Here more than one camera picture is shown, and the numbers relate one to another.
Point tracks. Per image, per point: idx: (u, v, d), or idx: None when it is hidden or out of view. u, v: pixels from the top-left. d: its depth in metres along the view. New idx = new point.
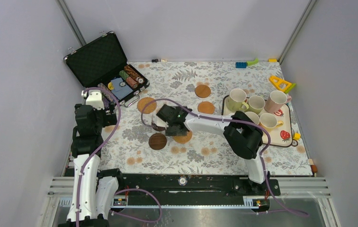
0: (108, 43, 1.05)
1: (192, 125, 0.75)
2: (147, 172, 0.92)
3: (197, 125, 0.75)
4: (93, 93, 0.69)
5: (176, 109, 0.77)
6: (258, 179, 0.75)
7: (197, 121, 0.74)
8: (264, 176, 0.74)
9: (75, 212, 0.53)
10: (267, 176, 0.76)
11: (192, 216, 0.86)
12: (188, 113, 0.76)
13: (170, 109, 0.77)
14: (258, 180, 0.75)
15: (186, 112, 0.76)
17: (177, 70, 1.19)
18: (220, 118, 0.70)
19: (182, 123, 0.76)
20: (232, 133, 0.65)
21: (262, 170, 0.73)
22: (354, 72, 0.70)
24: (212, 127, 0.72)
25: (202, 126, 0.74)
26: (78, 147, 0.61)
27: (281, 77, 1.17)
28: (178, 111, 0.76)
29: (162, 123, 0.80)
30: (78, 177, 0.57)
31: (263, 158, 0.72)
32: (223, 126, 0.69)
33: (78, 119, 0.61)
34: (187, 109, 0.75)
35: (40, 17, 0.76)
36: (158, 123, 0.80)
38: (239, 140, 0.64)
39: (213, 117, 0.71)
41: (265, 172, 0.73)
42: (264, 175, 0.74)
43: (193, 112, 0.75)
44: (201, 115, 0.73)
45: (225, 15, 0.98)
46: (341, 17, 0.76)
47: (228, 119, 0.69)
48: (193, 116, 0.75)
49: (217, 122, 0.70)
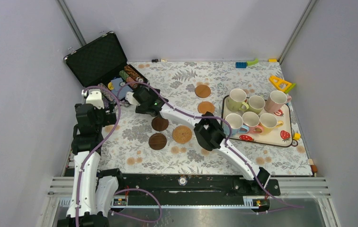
0: (108, 43, 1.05)
1: (166, 114, 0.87)
2: (147, 172, 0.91)
3: (170, 116, 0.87)
4: (94, 92, 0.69)
5: (153, 97, 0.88)
6: (248, 176, 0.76)
7: (172, 112, 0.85)
8: (252, 172, 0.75)
9: (74, 208, 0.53)
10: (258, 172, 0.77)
11: (192, 216, 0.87)
12: (164, 103, 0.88)
13: (147, 94, 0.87)
14: (249, 178, 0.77)
15: (163, 101, 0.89)
17: (177, 70, 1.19)
18: (193, 115, 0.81)
19: (157, 111, 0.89)
20: (200, 129, 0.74)
21: (246, 166, 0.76)
22: (354, 72, 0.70)
24: (184, 121, 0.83)
25: (174, 117, 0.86)
26: (78, 144, 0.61)
27: (281, 77, 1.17)
28: (155, 99, 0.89)
29: (134, 101, 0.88)
30: (78, 173, 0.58)
31: (233, 148, 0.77)
32: (194, 122, 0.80)
33: (78, 117, 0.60)
34: (164, 100, 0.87)
35: (40, 17, 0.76)
36: (129, 100, 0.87)
38: (206, 135, 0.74)
39: (186, 113, 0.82)
41: (250, 166, 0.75)
42: (251, 171, 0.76)
43: (169, 104, 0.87)
44: (175, 108, 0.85)
45: (225, 15, 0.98)
46: (341, 17, 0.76)
47: (198, 117, 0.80)
48: (168, 108, 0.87)
49: (189, 118, 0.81)
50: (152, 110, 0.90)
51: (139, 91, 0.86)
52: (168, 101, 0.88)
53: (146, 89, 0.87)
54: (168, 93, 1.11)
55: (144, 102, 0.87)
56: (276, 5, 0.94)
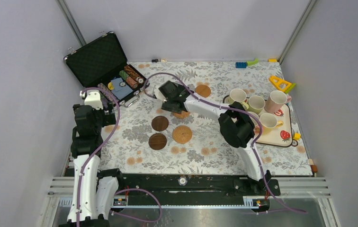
0: (108, 43, 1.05)
1: (191, 106, 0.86)
2: (147, 172, 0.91)
3: (195, 107, 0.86)
4: (93, 93, 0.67)
5: (178, 89, 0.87)
6: (255, 176, 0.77)
7: (196, 103, 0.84)
8: (262, 173, 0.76)
9: (75, 213, 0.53)
10: (265, 175, 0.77)
11: (192, 216, 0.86)
12: (190, 94, 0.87)
13: (173, 87, 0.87)
14: (254, 178, 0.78)
15: (188, 93, 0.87)
17: (177, 70, 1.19)
18: (218, 105, 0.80)
19: (181, 102, 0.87)
20: (226, 120, 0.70)
21: (258, 168, 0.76)
22: (354, 72, 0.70)
24: (209, 111, 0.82)
25: (199, 109, 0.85)
26: (78, 147, 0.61)
27: (281, 77, 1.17)
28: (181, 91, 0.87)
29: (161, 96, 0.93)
30: (78, 177, 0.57)
31: (255, 150, 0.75)
32: (219, 112, 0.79)
33: (78, 120, 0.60)
34: (189, 91, 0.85)
35: (40, 17, 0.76)
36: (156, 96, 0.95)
38: (233, 128, 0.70)
39: (211, 103, 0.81)
41: (261, 169, 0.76)
42: (261, 172, 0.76)
43: (194, 95, 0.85)
44: (200, 99, 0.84)
45: (225, 16, 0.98)
46: (340, 17, 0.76)
47: (224, 107, 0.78)
48: (194, 99, 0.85)
49: (214, 108, 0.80)
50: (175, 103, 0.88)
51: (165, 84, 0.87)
52: (193, 93, 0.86)
53: (172, 82, 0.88)
54: None
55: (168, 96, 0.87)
56: (276, 6, 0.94)
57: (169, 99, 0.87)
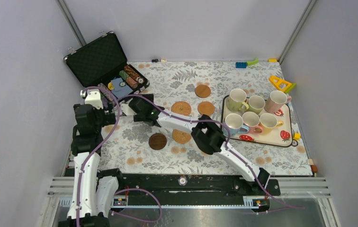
0: (108, 43, 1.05)
1: (164, 122, 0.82)
2: (147, 172, 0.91)
3: (168, 123, 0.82)
4: (93, 93, 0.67)
5: (149, 106, 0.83)
6: (249, 177, 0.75)
7: (169, 119, 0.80)
8: (253, 173, 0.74)
9: (75, 209, 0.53)
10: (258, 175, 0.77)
11: (192, 216, 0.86)
12: (160, 111, 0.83)
13: (143, 103, 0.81)
14: (249, 180, 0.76)
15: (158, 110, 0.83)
17: (177, 70, 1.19)
18: (189, 119, 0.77)
19: (154, 120, 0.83)
20: (197, 133, 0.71)
21: (247, 168, 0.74)
22: (354, 72, 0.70)
24: (182, 126, 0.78)
25: (172, 125, 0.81)
26: (78, 145, 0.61)
27: (281, 77, 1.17)
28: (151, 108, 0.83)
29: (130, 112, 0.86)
30: (78, 174, 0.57)
31: (233, 151, 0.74)
32: (191, 126, 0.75)
33: (78, 118, 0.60)
34: (159, 108, 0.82)
35: (40, 17, 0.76)
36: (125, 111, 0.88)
38: (203, 137, 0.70)
39: (182, 118, 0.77)
41: (251, 169, 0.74)
42: (252, 172, 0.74)
43: (165, 111, 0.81)
44: (172, 115, 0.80)
45: (225, 16, 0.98)
46: (340, 18, 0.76)
47: (195, 121, 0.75)
48: (165, 115, 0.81)
49: (185, 123, 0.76)
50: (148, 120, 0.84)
51: (135, 100, 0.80)
52: (164, 109, 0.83)
53: (141, 98, 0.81)
54: (168, 93, 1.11)
55: (140, 112, 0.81)
56: (276, 6, 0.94)
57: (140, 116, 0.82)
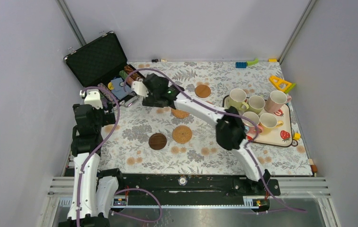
0: (108, 43, 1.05)
1: (182, 105, 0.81)
2: (147, 172, 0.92)
3: (187, 107, 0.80)
4: (92, 93, 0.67)
5: (165, 85, 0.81)
6: (254, 177, 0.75)
7: (188, 103, 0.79)
8: (260, 173, 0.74)
9: (75, 211, 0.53)
10: (264, 175, 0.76)
11: (192, 216, 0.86)
12: (179, 93, 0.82)
13: (160, 81, 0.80)
14: (254, 178, 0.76)
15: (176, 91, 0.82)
17: (177, 70, 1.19)
18: (214, 109, 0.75)
19: (171, 100, 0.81)
20: (220, 125, 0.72)
21: (255, 168, 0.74)
22: (354, 72, 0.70)
24: (204, 115, 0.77)
25: (192, 110, 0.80)
26: (78, 146, 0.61)
27: (281, 77, 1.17)
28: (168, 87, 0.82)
29: (142, 92, 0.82)
30: (78, 175, 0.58)
31: (249, 151, 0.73)
32: (216, 117, 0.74)
33: (78, 118, 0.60)
34: (178, 88, 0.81)
35: (40, 17, 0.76)
36: (136, 90, 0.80)
38: (225, 130, 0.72)
39: (207, 107, 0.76)
41: (259, 170, 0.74)
42: (258, 173, 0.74)
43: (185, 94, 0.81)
44: (193, 99, 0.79)
45: (225, 16, 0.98)
46: (340, 18, 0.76)
47: (221, 112, 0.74)
48: (185, 98, 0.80)
49: (210, 112, 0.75)
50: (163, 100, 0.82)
51: (152, 78, 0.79)
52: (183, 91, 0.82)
53: (157, 76, 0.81)
54: None
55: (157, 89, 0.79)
56: (276, 6, 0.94)
57: (156, 93, 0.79)
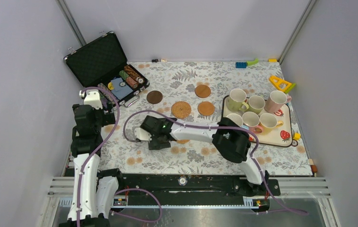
0: (108, 43, 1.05)
1: (178, 134, 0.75)
2: (147, 172, 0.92)
3: (183, 134, 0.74)
4: (92, 93, 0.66)
5: (160, 120, 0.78)
6: (256, 180, 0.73)
7: (184, 130, 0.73)
8: (262, 177, 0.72)
9: (75, 212, 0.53)
10: (264, 177, 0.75)
11: (192, 217, 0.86)
12: (173, 123, 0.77)
13: (154, 120, 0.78)
14: (256, 182, 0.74)
15: (170, 122, 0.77)
17: (177, 70, 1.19)
18: (207, 126, 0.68)
19: (168, 134, 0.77)
20: (220, 140, 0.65)
21: (258, 172, 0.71)
22: (354, 72, 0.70)
24: (199, 135, 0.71)
25: (188, 135, 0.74)
26: (78, 147, 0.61)
27: (281, 77, 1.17)
28: (163, 122, 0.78)
29: (145, 136, 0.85)
30: (78, 176, 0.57)
31: (255, 160, 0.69)
32: (210, 134, 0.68)
33: (78, 119, 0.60)
34: (171, 119, 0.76)
35: (40, 17, 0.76)
36: (140, 136, 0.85)
38: (228, 145, 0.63)
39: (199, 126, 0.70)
41: (262, 174, 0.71)
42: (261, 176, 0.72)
43: (178, 122, 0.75)
44: (186, 124, 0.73)
45: (225, 16, 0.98)
46: (340, 18, 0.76)
47: (214, 127, 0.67)
48: (179, 126, 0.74)
49: (204, 131, 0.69)
50: (163, 135, 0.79)
51: (145, 119, 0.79)
52: (176, 120, 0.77)
53: (152, 115, 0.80)
54: (168, 93, 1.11)
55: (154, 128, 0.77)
56: (276, 6, 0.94)
57: (154, 133, 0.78)
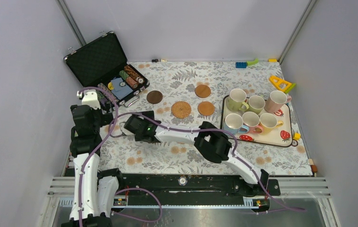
0: (108, 43, 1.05)
1: (162, 137, 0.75)
2: (147, 172, 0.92)
3: (168, 137, 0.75)
4: (89, 93, 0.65)
5: (145, 122, 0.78)
6: (252, 180, 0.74)
7: (167, 133, 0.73)
8: (256, 177, 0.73)
9: (77, 211, 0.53)
10: (261, 177, 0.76)
11: (192, 216, 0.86)
12: (157, 126, 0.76)
13: (138, 121, 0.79)
14: (252, 182, 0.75)
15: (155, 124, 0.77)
17: (177, 70, 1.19)
18: (189, 129, 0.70)
19: (152, 136, 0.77)
20: (201, 143, 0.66)
21: (250, 172, 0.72)
22: (354, 71, 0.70)
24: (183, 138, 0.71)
25: (173, 138, 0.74)
26: (77, 147, 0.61)
27: (281, 77, 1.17)
28: (147, 124, 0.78)
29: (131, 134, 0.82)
30: (78, 176, 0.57)
31: (239, 157, 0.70)
32: (192, 136, 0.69)
33: (76, 119, 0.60)
34: (156, 122, 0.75)
35: (40, 17, 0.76)
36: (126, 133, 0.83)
38: (209, 147, 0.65)
39: (182, 129, 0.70)
41: (255, 173, 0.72)
42: (255, 176, 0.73)
43: (162, 125, 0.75)
44: (170, 127, 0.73)
45: (225, 16, 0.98)
46: (340, 18, 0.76)
47: (196, 130, 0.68)
48: (163, 128, 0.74)
49: (186, 134, 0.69)
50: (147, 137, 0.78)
51: (130, 120, 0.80)
52: (160, 123, 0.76)
53: (137, 117, 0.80)
54: (168, 93, 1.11)
55: (137, 130, 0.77)
56: (276, 5, 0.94)
57: (138, 135, 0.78)
